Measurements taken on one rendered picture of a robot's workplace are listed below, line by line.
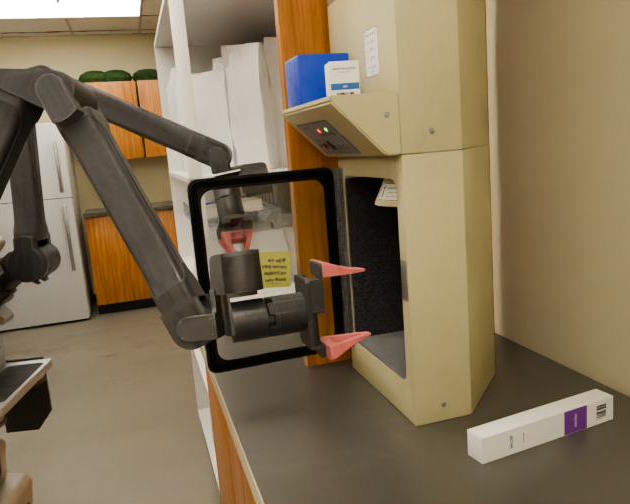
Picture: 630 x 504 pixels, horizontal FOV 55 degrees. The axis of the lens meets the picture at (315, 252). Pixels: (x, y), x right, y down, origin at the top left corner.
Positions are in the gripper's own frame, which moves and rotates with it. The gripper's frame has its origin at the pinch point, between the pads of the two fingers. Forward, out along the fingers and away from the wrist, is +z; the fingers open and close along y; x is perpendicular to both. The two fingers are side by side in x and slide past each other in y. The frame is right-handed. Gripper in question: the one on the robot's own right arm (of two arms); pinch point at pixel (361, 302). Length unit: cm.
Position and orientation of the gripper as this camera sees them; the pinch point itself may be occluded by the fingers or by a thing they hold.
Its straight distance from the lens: 90.4
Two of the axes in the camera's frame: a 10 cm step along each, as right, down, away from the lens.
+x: -2.7, -0.8, 9.6
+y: -1.0, -9.9, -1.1
